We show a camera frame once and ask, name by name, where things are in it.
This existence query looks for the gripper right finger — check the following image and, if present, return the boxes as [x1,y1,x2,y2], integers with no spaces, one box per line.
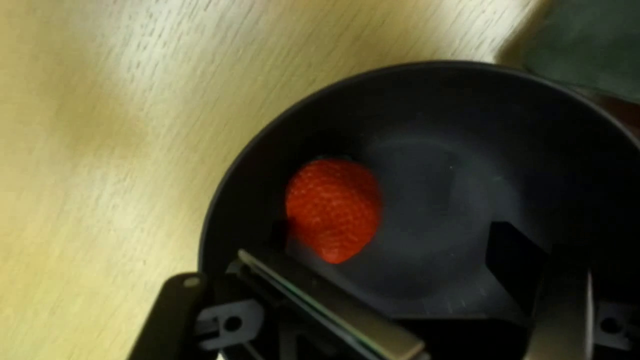
[486,219,640,360]

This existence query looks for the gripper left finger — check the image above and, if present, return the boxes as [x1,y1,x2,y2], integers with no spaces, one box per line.
[127,249,428,360]

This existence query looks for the small red toy strawberry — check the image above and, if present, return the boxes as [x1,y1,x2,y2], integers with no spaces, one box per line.
[283,156,385,267]

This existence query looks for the black bowl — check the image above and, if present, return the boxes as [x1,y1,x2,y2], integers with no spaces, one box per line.
[196,61,640,360]

